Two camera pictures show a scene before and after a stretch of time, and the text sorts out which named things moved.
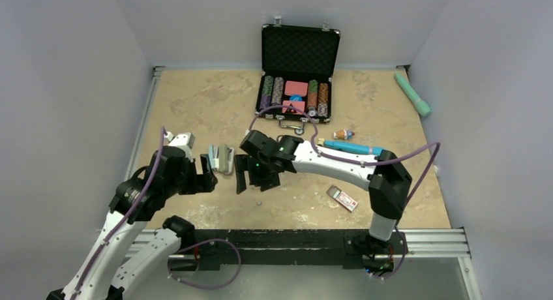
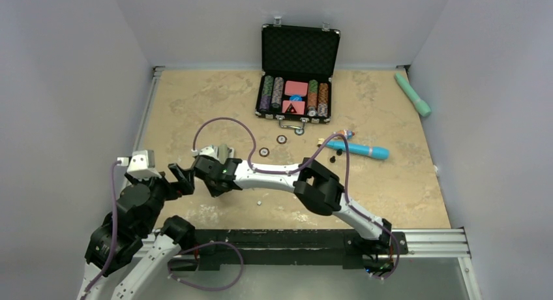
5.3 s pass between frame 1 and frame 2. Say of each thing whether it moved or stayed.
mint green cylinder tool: stayed
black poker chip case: stayed
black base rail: stayed
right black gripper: moved
